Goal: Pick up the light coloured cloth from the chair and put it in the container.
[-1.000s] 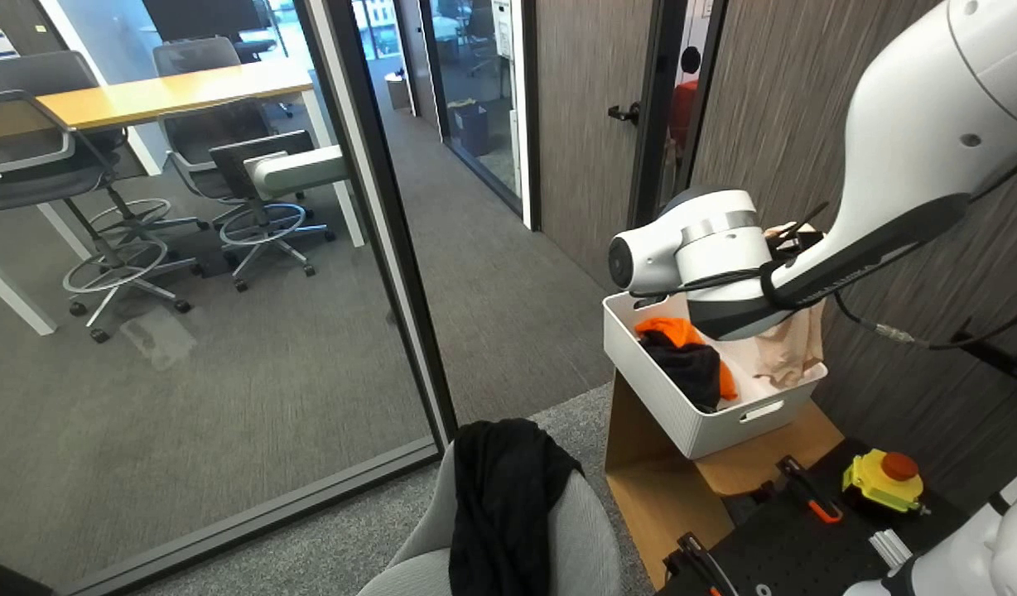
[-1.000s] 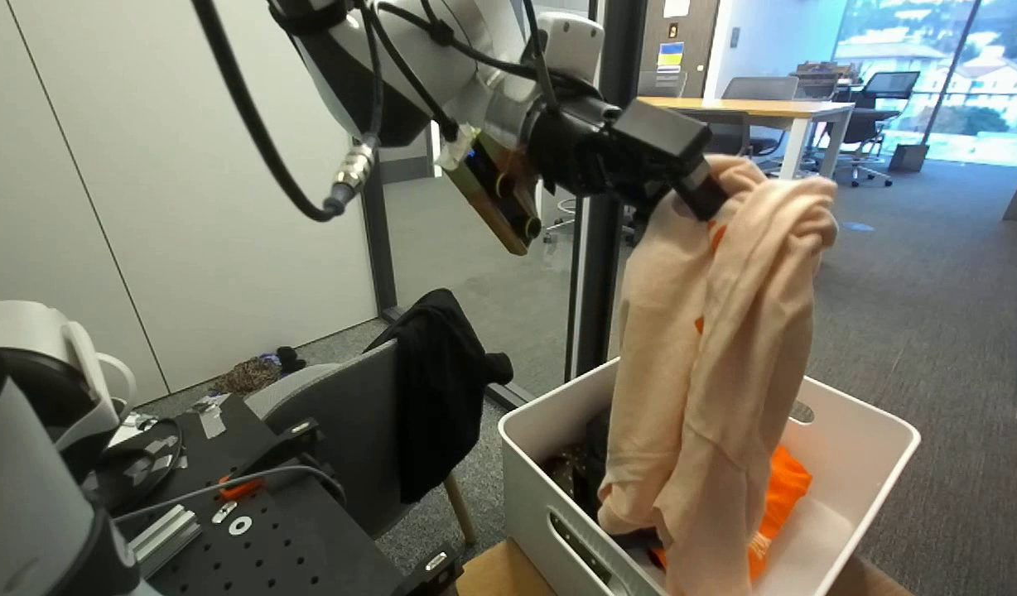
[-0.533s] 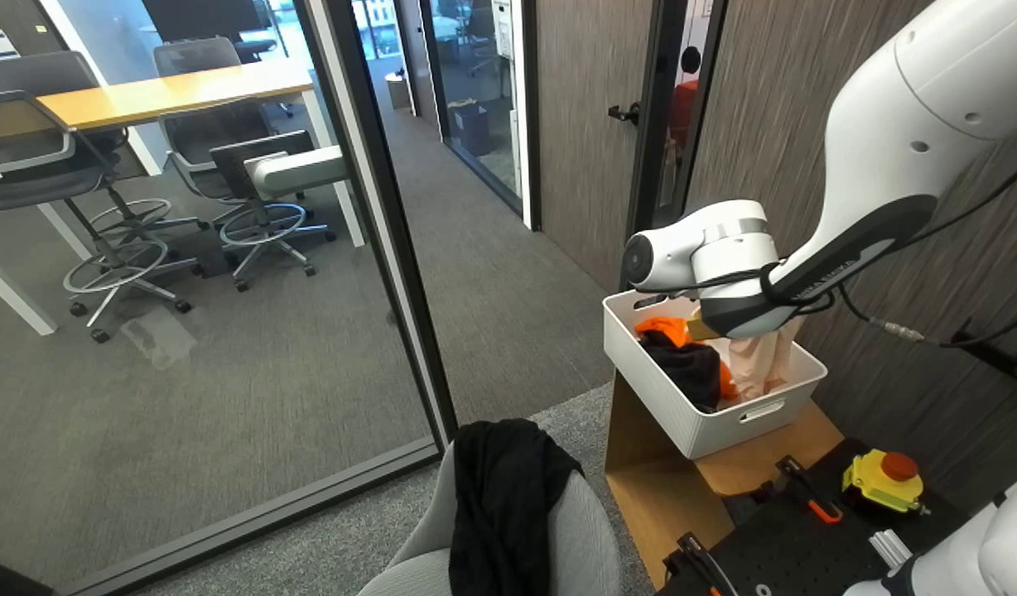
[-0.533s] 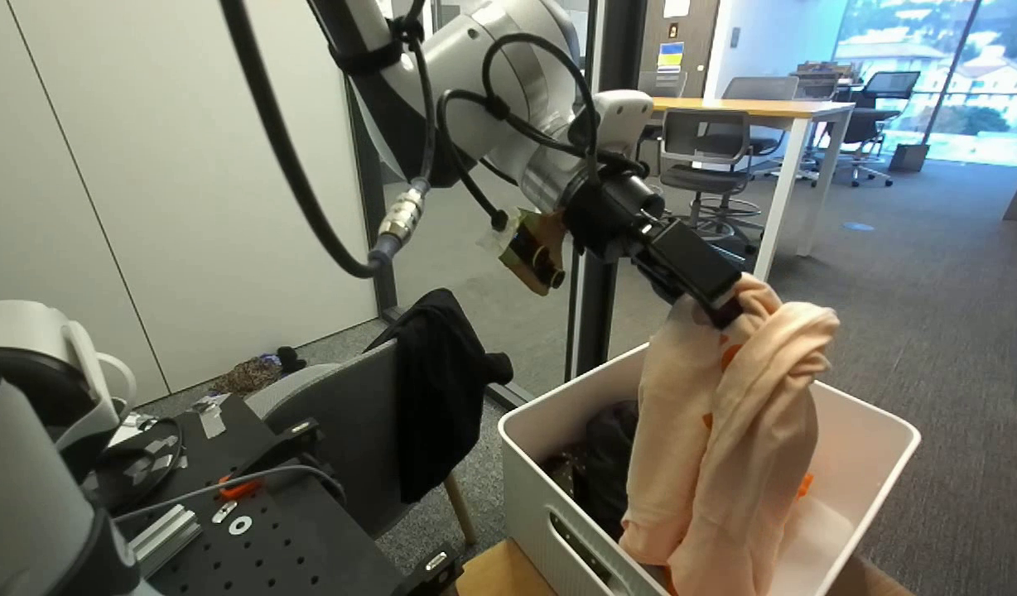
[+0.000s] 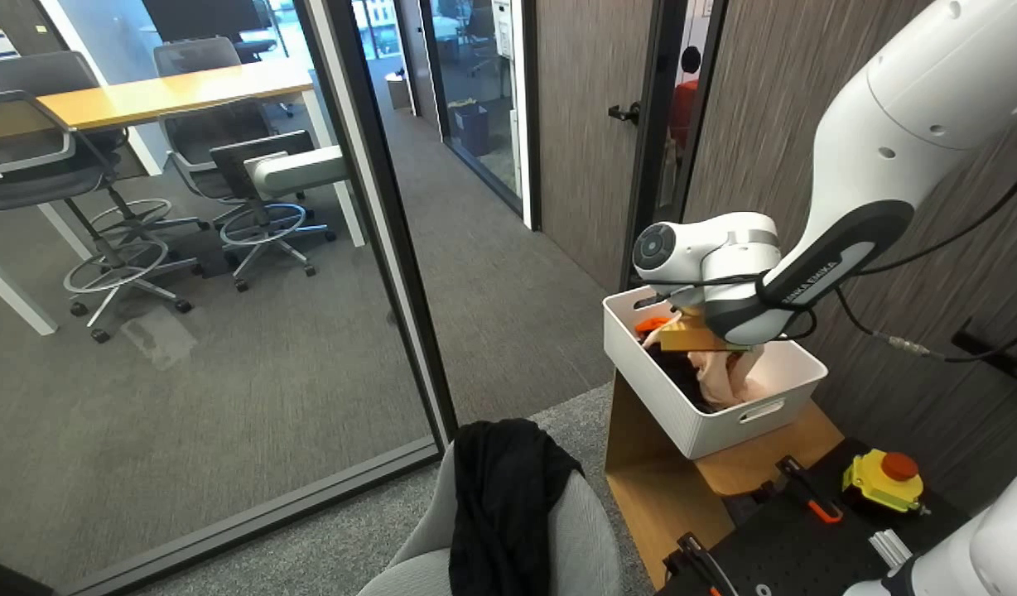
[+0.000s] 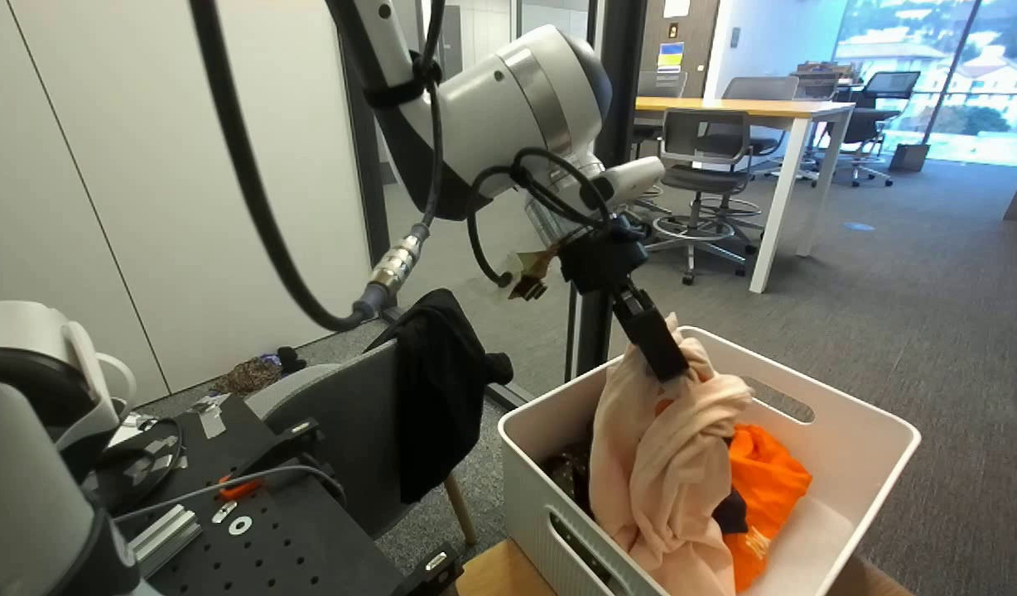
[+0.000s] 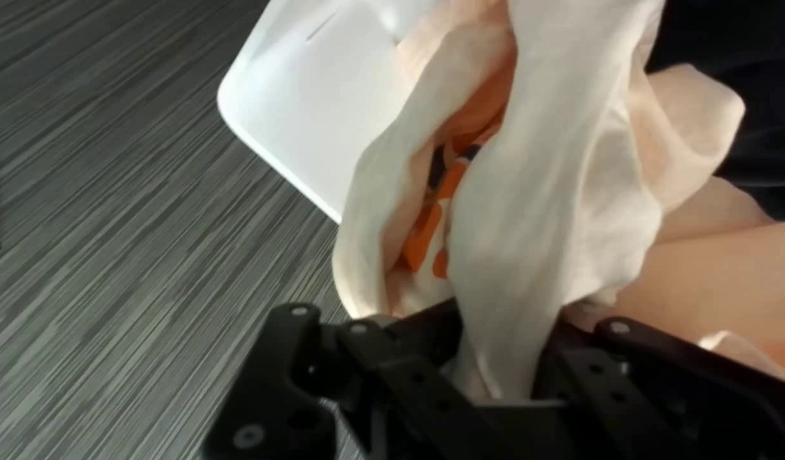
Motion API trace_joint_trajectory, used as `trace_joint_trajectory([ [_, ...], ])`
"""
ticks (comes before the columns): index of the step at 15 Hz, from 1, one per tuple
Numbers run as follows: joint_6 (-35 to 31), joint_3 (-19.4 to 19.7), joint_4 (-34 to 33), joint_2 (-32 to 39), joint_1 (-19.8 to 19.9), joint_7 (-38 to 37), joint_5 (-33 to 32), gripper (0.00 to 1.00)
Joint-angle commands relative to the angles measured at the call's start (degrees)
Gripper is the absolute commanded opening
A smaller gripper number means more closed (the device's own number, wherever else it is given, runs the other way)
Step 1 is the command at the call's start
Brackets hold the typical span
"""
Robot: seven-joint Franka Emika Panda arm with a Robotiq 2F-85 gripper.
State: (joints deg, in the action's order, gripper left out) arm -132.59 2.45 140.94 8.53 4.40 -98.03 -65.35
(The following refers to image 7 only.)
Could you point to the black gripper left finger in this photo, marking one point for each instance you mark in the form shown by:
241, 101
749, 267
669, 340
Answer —
342, 398

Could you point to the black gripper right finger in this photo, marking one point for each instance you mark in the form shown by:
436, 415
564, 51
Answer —
662, 398

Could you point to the light peach cloth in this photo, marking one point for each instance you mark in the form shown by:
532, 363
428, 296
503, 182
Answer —
561, 188

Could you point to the white plastic container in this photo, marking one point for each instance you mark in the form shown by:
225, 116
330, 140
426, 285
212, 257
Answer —
324, 93

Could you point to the orange cloth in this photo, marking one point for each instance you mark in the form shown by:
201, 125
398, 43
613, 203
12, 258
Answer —
476, 111

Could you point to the black cloth in container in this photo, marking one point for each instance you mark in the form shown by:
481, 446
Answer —
749, 42

